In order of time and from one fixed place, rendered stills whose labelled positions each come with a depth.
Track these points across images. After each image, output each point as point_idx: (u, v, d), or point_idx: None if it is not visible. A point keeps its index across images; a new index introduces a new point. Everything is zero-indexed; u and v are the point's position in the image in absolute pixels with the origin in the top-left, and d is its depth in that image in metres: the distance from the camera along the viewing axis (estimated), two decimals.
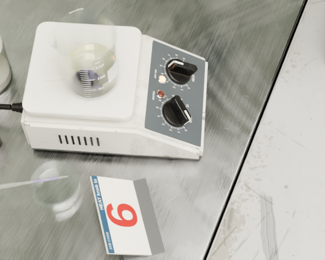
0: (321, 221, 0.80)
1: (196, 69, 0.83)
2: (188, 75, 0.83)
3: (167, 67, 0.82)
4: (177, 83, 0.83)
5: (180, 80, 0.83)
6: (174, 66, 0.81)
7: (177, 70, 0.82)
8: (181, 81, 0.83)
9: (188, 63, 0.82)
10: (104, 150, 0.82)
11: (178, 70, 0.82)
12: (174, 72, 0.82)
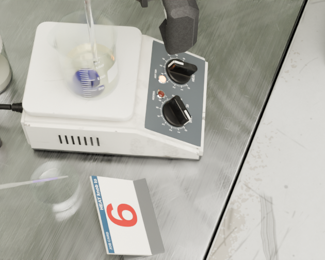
0: (321, 221, 0.80)
1: (196, 69, 0.83)
2: (188, 75, 0.83)
3: (167, 67, 0.82)
4: (177, 83, 0.83)
5: (180, 80, 0.83)
6: (174, 66, 0.81)
7: (177, 70, 0.82)
8: (181, 81, 0.83)
9: (188, 63, 0.82)
10: (104, 150, 0.82)
11: (178, 70, 0.82)
12: (174, 72, 0.82)
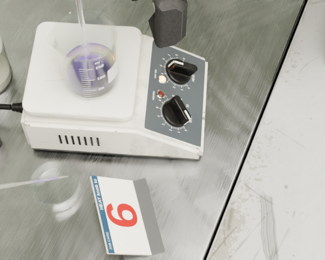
0: (321, 221, 0.80)
1: (196, 69, 0.83)
2: (188, 75, 0.83)
3: (167, 67, 0.82)
4: (177, 83, 0.83)
5: (180, 80, 0.83)
6: (174, 66, 0.81)
7: (177, 70, 0.82)
8: (181, 81, 0.83)
9: (188, 63, 0.82)
10: (104, 150, 0.82)
11: (178, 70, 0.82)
12: (174, 72, 0.82)
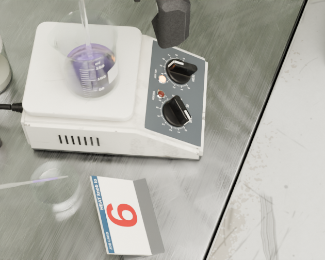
0: (321, 221, 0.80)
1: (196, 69, 0.83)
2: (188, 75, 0.83)
3: (167, 67, 0.82)
4: (177, 83, 0.83)
5: (180, 80, 0.83)
6: (174, 66, 0.81)
7: (177, 70, 0.82)
8: (181, 81, 0.83)
9: (188, 63, 0.82)
10: (104, 150, 0.82)
11: (178, 70, 0.82)
12: (174, 72, 0.82)
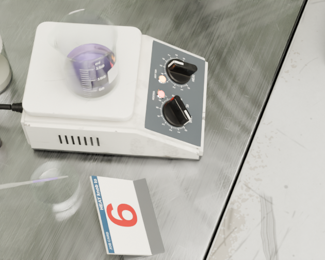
0: (321, 221, 0.80)
1: (196, 69, 0.83)
2: (188, 75, 0.83)
3: (167, 67, 0.82)
4: (177, 83, 0.83)
5: (180, 80, 0.83)
6: (174, 66, 0.81)
7: (177, 70, 0.82)
8: (181, 81, 0.83)
9: (188, 63, 0.82)
10: (104, 150, 0.82)
11: (178, 70, 0.82)
12: (174, 72, 0.82)
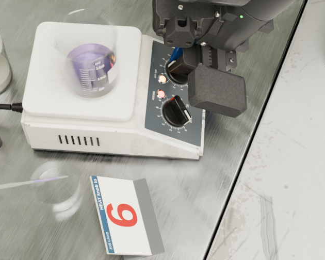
0: (321, 221, 0.80)
1: None
2: (188, 75, 0.83)
3: (167, 67, 0.82)
4: (177, 83, 0.83)
5: (180, 80, 0.83)
6: None
7: None
8: (181, 81, 0.83)
9: None
10: (104, 150, 0.82)
11: None
12: (174, 72, 0.82)
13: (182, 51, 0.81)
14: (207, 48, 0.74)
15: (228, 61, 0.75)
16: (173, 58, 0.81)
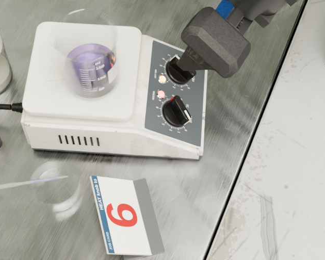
0: (321, 221, 0.80)
1: (194, 74, 0.82)
2: (185, 78, 0.83)
3: (168, 61, 0.83)
4: (171, 79, 0.82)
5: (175, 78, 0.82)
6: (174, 60, 0.82)
7: (176, 67, 0.82)
8: (175, 78, 0.82)
9: None
10: (104, 150, 0.82)
11: (177, 68, 0.82)
12: (172, 68, 0.83)
13: (226, 4, 0.79)
14: None
15: (227, 51, 0.67)
16: (216, 9, 0.80)
